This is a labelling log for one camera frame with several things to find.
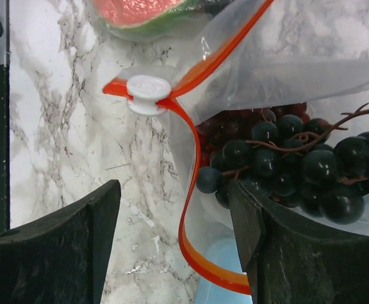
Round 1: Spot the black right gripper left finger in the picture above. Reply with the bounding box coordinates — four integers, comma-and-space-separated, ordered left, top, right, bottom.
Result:
0, 180, 121, 303

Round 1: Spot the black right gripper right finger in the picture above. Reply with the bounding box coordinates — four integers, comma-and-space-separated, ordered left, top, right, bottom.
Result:
229, 180, 369, 303

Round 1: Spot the blue plastic basket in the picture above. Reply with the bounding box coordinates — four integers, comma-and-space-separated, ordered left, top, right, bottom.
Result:
194, 237, 253, 304

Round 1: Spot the dark grape bunch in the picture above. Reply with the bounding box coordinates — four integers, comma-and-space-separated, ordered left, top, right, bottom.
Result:
196, 117, 369, 225

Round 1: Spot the red grape bunch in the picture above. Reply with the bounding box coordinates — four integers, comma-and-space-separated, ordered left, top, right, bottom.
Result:
196, 103, 311, 168

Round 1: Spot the clear bag orange zipper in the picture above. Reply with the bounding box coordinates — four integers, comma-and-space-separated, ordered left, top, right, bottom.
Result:
103, 1, 369, 296

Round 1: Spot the clear bag blue zipper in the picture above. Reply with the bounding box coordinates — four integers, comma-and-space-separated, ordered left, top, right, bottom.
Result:
86, 0, 231, 42

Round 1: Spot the watermelon slice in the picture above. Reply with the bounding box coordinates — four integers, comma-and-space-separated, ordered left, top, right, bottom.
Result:
89, 1, 203, 42

